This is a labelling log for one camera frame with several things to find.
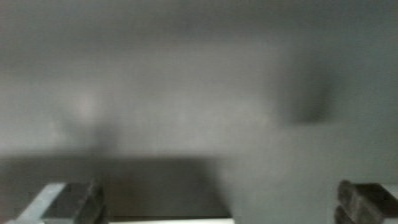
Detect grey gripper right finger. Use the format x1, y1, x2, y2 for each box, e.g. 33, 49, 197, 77
334, 180, 398, 224

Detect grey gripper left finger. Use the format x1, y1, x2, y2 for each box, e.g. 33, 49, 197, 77
10, 181, 108, 224

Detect white front drawer with tag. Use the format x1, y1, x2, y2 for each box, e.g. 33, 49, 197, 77
0, 0, 398, 224

